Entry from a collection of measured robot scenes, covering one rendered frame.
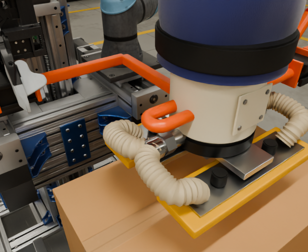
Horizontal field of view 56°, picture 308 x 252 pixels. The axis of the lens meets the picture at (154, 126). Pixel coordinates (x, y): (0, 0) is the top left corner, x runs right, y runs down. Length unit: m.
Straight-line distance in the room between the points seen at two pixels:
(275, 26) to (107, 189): 0.48
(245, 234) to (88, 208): 0.33
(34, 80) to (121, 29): 0.49
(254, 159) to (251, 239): 0.17
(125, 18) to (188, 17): 0.59
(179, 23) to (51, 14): 0.63
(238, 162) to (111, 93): 0.64
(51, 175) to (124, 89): 0.40
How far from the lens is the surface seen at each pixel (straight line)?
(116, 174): 0.73
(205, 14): 0.40
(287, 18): 0.44
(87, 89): 1.10
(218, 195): 0.51
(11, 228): 1.68
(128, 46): 1.02
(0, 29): 0.58
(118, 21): 0.99
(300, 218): 0.71
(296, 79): 0.70
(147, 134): 0.63
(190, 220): 0.48
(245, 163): 0.54
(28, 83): 0.57
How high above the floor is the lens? 1.46
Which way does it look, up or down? 36 degrees down
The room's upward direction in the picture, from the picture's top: straight up
